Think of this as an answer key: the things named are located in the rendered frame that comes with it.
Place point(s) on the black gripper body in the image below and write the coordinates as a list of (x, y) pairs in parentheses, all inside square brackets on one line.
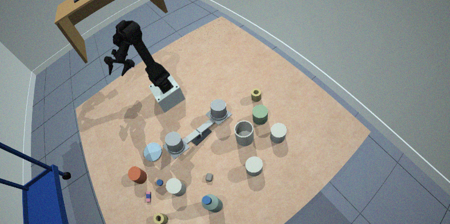
[(120, 58)]

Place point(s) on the white cylinder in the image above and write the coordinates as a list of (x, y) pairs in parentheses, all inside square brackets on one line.
[(175, 187)]

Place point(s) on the orange cylinder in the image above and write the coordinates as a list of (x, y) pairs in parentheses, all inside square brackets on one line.
[(137, 175)]

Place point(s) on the light blue round disc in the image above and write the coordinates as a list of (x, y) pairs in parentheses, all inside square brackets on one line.
[(152, 152)]

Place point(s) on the small grey pebble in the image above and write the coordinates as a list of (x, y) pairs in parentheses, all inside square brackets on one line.
[(209, 177)]

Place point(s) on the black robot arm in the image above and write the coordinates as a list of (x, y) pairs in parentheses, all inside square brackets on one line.
[(129, 33)]

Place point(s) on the grey balance beam with round pans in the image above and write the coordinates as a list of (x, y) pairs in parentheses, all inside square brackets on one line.
[(199, 134)]

